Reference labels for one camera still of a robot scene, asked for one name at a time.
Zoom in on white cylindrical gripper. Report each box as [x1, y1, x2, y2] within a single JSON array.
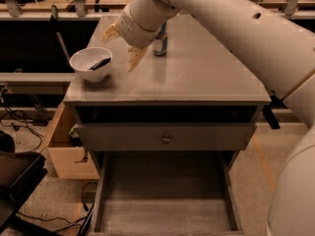
[[101, 7, 160, 72]]

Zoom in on blue rxbar blueberry bar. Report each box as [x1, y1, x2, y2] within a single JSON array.
[[89, 58, 111, 71]]

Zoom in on white bowl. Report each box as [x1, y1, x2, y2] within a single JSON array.
[[70, 47, 113, 82]]

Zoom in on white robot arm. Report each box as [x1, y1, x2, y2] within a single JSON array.
[[102, 0, 315, 236]]

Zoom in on grey metal counter cabinet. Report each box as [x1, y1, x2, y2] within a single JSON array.
[[63, 14, 272, 236]]

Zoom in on upper grey drawer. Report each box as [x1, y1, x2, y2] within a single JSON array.
[[76, 124, 256, 151]]

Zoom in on round drawer knob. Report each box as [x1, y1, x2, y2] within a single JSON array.
[[161, 135, 171, 145]]

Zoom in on light wooden box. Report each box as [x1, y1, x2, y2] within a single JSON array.
[[40, 102, 98, 180]]

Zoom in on open lower grey drawer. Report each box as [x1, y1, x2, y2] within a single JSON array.
[[89, 152, 245, 236]]

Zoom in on black bin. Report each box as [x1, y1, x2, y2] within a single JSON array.
[[0, 131, 47, 232]]

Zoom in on green handled tool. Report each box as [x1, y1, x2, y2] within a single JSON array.
[[50, 5, 70, 61]]

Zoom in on black floor cable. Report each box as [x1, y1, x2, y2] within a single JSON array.
[[0, 101, 44, 153]]

